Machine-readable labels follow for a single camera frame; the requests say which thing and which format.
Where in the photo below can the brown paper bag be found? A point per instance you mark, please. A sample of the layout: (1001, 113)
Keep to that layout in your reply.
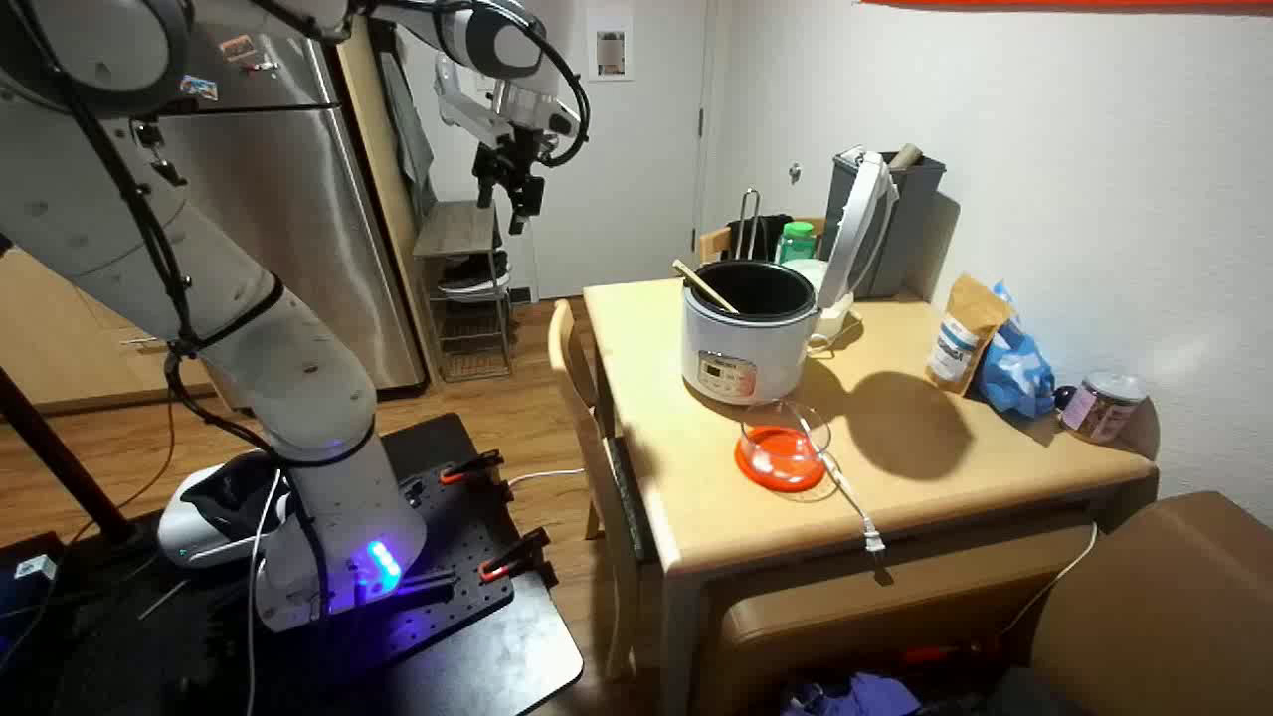
(981, 311)

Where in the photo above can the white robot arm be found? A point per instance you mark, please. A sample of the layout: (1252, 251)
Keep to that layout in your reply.
(94, 202)

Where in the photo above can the blue plastic bag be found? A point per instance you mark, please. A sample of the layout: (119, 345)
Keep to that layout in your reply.
(1013, 369)

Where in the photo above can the green bottle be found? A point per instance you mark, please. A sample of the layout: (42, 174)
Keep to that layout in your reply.
(797, 239)

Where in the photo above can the light wooden table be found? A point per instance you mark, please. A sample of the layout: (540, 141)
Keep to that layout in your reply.
(919, 458)

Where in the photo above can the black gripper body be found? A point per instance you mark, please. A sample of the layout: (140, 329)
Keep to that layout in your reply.
(510, 169)

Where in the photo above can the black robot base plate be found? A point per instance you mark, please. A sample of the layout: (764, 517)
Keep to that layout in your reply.
(469, 630)

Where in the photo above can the pink lidded jar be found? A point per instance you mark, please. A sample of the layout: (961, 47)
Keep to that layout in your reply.
(1102, 407)

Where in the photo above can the orange plastic lid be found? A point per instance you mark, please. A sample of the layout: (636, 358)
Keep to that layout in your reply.
(777, 458)

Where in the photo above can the framed wall picture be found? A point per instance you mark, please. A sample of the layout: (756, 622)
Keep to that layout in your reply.
(611, 52)

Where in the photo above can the wooden chair near robot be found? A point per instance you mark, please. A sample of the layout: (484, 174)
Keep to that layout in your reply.
(614, 517)

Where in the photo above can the wooden spoon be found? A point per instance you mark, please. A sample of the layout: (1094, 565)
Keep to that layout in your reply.
(707, 288)

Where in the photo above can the white labelled can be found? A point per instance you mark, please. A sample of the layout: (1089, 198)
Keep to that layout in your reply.
(952, 353)

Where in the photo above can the white rice cooker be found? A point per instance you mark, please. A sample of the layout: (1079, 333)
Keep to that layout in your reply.
(756, 356)

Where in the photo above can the stainless steel refrigerator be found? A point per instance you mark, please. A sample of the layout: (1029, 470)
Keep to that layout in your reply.
(286, 147)

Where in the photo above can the purple cloth pile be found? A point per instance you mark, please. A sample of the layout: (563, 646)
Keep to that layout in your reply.
(859, 694)

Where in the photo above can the metal wire rack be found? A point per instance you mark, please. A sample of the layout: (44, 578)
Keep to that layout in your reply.
(746, 223)

